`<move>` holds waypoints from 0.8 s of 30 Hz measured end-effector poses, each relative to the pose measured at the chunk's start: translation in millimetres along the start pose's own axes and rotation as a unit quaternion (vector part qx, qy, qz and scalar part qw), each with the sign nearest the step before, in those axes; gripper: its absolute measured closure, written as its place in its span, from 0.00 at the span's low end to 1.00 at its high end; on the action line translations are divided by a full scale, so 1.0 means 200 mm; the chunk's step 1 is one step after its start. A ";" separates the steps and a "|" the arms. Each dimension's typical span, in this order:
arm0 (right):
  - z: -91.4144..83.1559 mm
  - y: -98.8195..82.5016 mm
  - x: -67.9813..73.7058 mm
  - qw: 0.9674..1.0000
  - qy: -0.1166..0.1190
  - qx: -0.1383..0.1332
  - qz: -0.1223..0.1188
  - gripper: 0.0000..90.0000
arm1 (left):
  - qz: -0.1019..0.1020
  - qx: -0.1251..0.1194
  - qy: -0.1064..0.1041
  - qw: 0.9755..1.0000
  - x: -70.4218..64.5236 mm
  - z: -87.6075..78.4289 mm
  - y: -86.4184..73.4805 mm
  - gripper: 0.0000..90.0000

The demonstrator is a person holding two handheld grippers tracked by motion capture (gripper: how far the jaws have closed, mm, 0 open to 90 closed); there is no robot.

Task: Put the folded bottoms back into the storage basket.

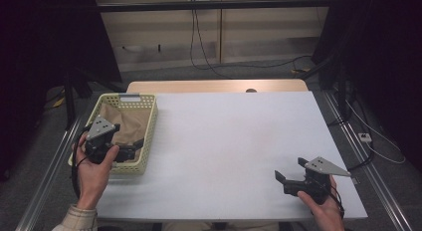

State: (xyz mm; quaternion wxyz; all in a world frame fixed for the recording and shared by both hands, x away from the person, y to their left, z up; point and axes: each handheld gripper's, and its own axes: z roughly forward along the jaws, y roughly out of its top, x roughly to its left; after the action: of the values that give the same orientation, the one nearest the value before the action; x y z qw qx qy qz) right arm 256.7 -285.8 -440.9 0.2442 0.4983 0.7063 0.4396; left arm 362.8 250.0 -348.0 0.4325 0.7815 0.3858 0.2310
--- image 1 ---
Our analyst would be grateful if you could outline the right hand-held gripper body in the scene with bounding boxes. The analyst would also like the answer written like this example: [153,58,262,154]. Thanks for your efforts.
[283,155,352,206]

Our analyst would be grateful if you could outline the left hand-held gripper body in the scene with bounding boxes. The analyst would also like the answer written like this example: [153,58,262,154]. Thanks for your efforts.
[84,115,137,165]

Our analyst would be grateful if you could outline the pale yellow perforated plastic basket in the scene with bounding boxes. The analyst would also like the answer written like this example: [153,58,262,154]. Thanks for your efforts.
[68,93,159,176]

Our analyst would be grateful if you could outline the tan pants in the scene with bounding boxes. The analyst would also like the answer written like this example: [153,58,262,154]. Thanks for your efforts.
[97,103,152,164]

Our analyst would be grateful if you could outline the person's right hand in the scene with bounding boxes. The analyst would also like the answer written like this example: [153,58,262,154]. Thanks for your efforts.
[296,175,346,231]

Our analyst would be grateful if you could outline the person's left hand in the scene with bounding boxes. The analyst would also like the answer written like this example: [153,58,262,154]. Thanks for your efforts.
[72,132,120,211]

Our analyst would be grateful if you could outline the black stand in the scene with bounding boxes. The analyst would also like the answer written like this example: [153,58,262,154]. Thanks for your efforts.
[62,66,95,131]

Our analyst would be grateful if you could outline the white foam mat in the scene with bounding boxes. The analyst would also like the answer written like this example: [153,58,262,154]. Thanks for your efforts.
[96,91,368,223]

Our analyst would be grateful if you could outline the light wooden table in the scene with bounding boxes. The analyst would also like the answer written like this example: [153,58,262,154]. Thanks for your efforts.
[126,79,310,95]

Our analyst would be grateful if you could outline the black curtain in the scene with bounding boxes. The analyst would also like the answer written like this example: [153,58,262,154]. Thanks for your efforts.
[311,0,422,164]
[0,0,123,183]

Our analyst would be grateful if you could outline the black horizontal bar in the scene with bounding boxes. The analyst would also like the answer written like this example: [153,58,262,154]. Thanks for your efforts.
[97,0,333,14]

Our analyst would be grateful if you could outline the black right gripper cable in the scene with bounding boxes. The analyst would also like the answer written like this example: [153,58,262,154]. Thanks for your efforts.
[326,183,346,220]

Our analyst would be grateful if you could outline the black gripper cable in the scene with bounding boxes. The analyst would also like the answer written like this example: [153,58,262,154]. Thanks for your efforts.
[326,183,346,220]
[71,123,95,199]

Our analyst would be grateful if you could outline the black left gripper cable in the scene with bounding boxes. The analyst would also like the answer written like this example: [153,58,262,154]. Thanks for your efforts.
[71,123,95,199]

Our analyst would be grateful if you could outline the aluminium rail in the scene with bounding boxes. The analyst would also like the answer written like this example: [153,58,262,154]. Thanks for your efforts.
[321,91,415,231]
[14,115,84,231]

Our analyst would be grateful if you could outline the black floor cable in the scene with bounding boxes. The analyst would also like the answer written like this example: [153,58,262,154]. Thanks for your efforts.
[346,91,376,172]

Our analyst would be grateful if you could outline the white floor cable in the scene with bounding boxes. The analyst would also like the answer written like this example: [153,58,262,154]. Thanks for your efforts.
[343,98,407,165]

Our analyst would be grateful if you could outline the black wall cable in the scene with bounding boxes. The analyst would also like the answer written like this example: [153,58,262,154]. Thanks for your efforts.
[189,0,233,80]
[192,0,314,70]

